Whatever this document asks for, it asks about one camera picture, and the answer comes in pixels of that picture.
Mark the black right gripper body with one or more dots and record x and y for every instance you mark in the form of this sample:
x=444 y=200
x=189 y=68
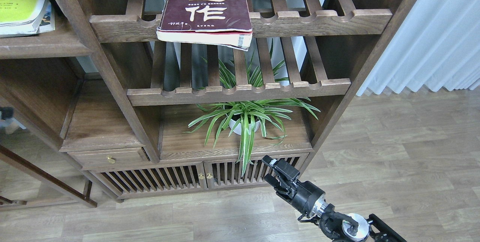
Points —
x=305 y=197

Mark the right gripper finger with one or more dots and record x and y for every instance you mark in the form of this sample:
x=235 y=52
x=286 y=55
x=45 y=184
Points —
x=274 y=182
x=270 y=162

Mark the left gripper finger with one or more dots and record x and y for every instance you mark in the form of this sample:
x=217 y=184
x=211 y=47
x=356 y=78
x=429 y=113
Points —
x=6 y=112

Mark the small white landscape-cover book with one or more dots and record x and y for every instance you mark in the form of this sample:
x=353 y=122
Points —
x=48 y=21

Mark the yellow-green cover book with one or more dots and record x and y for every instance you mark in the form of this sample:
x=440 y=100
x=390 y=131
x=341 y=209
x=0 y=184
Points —
x=21 y=16

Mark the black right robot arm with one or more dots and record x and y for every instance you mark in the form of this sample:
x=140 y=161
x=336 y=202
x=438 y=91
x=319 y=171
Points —
x=351 y=227

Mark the white plant pot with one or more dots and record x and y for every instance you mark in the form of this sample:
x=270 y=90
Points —
x=236 y=127

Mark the green spider plant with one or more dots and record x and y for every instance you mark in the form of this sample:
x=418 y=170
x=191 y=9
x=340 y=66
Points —
x=248 y=117

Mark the brass drawer knob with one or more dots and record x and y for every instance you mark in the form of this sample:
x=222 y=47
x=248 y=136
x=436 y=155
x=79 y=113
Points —
x=110 y=159

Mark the dark wooden bookshelf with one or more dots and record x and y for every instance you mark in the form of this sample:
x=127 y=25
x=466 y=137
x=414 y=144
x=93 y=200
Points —
x=102 y=84

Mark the dark red book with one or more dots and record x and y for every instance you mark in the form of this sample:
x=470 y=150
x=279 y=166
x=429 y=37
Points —
x=218 y=22

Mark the white curtain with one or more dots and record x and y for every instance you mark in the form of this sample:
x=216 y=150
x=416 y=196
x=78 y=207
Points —
x=437 y=46

